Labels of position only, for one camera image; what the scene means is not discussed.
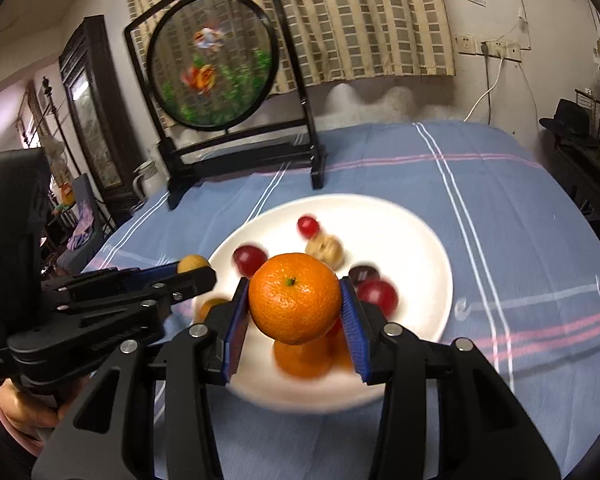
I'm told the white power cable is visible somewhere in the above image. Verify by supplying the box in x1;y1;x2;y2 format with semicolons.
462;54;506;124

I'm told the dark framed picture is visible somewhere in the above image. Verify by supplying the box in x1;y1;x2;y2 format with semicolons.
58;14;144;222

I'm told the pale yellow fruit on plate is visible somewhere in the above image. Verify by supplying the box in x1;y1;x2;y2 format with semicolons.
306;232;344;271

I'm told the dark red plum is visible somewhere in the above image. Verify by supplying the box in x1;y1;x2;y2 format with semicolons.
356;278;399;318

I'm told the red tomato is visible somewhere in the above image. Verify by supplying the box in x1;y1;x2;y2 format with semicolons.
297;214;321;240

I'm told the dark purple plum on plate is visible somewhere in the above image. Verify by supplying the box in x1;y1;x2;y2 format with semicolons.
348;264;380;287

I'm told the white round plate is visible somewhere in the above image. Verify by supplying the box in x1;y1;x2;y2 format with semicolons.
193;194;453;413

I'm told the black hat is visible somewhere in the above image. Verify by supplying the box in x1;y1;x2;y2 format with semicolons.
539;99;600;150

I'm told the blue striped tablecloth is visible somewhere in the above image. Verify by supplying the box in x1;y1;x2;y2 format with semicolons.
85;122;600;479

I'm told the yellow-brown longan fruit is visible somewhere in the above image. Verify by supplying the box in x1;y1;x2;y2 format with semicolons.
176;255;210;274

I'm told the large orange mandarin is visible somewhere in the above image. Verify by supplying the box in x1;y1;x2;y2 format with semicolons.
248;252;342;346

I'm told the white kettle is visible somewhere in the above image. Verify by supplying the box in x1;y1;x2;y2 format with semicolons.
132;159;166;203

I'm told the wall power strip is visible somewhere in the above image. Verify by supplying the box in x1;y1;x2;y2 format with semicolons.
454;34;522;63

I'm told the large orange on plate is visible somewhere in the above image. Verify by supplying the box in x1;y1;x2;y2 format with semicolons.
273;330;353;380

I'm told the small orange fruit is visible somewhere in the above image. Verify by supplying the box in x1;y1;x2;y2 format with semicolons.
195;297;228;323

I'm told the round goldfish screen ornament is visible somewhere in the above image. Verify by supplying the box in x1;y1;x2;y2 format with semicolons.
146;0;279;131

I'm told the left hand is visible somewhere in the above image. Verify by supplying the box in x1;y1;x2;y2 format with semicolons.
0;377;88;457

